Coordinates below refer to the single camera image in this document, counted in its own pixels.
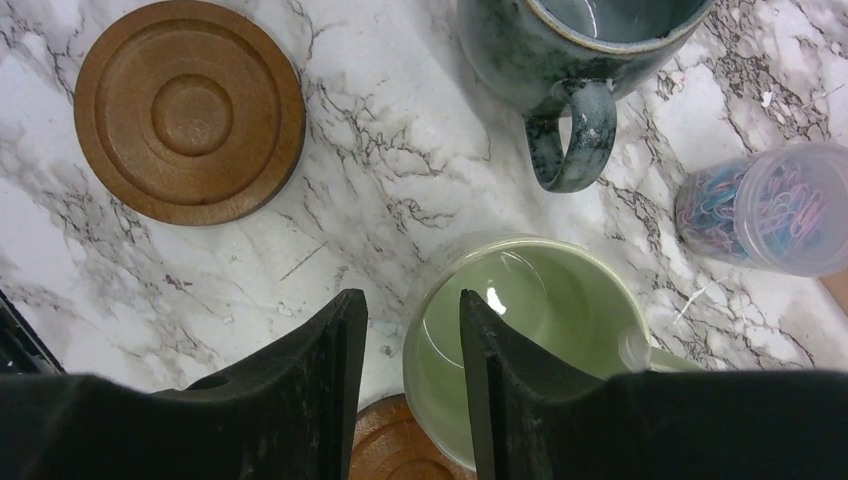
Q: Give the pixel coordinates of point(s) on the light green ceramic mug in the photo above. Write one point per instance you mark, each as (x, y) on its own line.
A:
(558, 295)

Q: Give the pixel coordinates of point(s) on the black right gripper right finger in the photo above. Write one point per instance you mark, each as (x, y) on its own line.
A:
(534, 416)

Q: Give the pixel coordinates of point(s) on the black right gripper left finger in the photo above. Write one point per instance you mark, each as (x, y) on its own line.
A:
(287, 411)

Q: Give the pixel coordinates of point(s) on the left brown wooden coaster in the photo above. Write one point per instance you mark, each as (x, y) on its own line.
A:
(189, 113)

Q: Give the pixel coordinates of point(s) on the brown wooden coaster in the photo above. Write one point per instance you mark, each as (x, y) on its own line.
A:
(189, 113)
(389, 444)

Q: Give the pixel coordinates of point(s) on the dark blue-green ceramic mug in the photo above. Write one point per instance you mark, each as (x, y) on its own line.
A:
(564, 64)

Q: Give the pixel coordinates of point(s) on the right brown wooden coaster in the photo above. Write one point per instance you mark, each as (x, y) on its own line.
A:
(389, 444)

